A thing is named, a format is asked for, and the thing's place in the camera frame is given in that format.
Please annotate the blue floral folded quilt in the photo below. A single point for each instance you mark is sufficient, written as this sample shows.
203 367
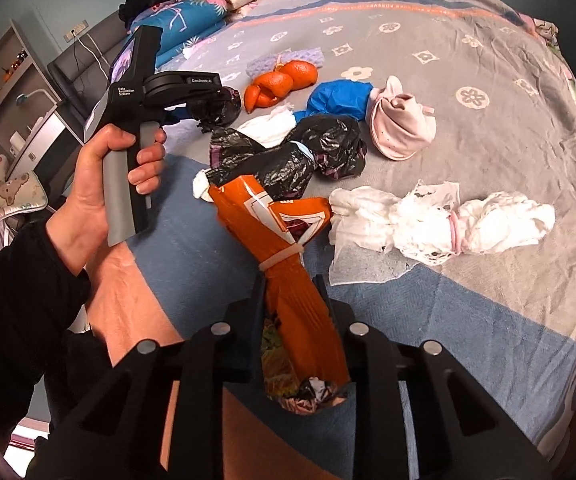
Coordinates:
193 15

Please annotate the bear print cloth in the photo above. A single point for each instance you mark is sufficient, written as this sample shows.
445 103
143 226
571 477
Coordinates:
8 190

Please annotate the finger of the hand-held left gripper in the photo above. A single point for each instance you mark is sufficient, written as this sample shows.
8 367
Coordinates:
179 117

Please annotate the grey bed headboard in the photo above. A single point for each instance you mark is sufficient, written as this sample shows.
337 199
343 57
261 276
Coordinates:
68 75

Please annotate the small black plastic bag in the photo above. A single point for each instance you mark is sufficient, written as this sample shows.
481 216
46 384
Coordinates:
223 110

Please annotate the wall power socket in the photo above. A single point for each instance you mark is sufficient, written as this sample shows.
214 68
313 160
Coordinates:
75 31

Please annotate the person's left forearm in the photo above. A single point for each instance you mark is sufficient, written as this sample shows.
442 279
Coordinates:
13 320

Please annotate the long black plastic bag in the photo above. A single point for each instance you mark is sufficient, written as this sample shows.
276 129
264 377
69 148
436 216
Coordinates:
273 170

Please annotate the orange snack bag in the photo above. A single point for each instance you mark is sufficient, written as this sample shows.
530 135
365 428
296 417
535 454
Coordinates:
288 300

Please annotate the white bedside cabinet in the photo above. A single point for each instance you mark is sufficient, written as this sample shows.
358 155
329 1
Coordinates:
43 145

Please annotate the purple foam fruit net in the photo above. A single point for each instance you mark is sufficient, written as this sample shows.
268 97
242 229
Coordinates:
308 57

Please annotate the crumpled white tissue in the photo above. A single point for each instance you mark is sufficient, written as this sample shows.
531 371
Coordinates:
273 127

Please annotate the person's left hand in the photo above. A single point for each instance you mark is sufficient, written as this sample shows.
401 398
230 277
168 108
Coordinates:
83 195

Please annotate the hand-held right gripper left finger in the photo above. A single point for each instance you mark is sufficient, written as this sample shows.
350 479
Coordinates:
248 340

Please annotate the floral bed sheet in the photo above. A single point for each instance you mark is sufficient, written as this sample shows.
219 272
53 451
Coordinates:
575 85

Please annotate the pink baby hat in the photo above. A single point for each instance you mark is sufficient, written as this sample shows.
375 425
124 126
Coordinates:
398 125

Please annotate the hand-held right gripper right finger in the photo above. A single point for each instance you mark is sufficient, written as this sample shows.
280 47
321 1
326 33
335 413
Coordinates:
363 355

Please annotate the white pink paper scrap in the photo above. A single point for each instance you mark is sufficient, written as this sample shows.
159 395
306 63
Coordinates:
190 49

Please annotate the round black plastic bag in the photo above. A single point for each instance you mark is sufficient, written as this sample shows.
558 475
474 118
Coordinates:
333 145

